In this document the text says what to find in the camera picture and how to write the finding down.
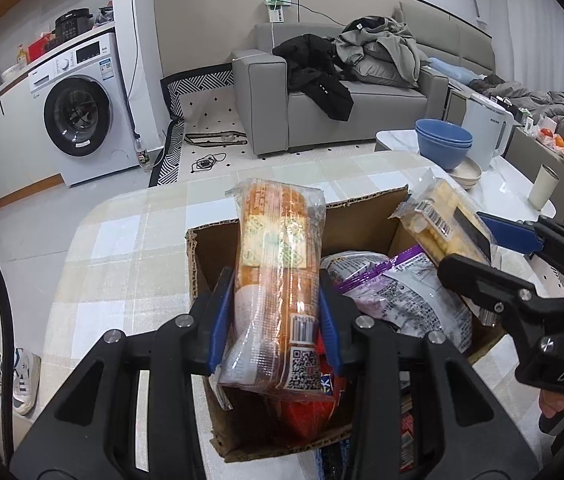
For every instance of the dark plastic bag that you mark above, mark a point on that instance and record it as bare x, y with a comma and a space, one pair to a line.
103, 17

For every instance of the grey clothes pile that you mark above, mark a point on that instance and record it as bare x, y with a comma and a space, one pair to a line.
382, 55

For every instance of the white washing machine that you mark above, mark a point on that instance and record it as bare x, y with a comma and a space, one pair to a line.
111, 160

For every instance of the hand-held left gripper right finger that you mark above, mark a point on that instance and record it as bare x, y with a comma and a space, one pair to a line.
329, 330

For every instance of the grey padded furniture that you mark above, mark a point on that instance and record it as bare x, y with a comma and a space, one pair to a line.
519, 155

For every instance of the white electric kettle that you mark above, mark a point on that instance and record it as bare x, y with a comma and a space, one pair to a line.
484, 130

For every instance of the green white wall socket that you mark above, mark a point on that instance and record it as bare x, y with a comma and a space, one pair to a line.
277, 10

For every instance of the light blue cloth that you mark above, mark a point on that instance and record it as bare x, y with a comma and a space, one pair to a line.
449, 67

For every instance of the cream cup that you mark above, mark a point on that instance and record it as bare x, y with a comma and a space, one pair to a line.
542, 190

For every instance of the purple white snack packet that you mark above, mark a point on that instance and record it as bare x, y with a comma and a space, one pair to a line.
402, 300

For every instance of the clear yellow snack packet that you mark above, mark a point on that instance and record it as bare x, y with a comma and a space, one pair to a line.
432, 220

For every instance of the beige checked tablecloth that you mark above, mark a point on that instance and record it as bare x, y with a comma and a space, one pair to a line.
111, 260

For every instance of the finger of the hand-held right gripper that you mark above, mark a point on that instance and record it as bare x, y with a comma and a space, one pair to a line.
512, 235
482, 280

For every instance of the person's right hand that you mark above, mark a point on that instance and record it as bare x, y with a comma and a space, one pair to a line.
554, 405

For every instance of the red snack packet blue lettering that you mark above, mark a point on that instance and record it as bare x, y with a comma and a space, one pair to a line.
307, 415

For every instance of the black pressure cooker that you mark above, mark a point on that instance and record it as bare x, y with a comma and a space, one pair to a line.
74, 25

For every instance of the black white patterned rug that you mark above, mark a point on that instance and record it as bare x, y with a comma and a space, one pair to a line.
211, 110

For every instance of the small plastic bottle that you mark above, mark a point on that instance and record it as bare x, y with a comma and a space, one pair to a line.
142, 155

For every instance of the beige plate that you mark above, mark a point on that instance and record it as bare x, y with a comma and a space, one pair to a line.
469, 175

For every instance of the red box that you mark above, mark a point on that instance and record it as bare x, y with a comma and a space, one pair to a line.
41, 49

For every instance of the clear orange cracker packet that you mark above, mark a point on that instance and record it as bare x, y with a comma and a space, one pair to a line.
272, 270

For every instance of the grey sofa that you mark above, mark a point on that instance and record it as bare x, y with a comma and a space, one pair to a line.
387, 105

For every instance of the red packet with barcode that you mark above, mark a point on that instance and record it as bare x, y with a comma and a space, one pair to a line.
406, 430

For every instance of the yellow bottle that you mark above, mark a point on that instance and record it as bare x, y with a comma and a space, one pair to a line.
21, 56

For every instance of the pile of oranges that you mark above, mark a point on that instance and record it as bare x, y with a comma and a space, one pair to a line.
557, 140

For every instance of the black jacket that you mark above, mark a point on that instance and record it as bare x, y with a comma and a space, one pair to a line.
312, 77

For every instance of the brown cardboard box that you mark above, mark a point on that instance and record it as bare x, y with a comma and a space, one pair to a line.
201, 260

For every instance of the grey blanket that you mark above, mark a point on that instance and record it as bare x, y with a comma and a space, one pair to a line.
557, 105

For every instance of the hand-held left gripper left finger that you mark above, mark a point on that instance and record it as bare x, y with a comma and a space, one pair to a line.
221, 310

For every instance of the blue bowl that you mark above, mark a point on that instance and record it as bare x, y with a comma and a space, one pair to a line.
442, 132
444, 159

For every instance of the white kitchen counter cabinet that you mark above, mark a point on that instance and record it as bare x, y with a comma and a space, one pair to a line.
6, 150

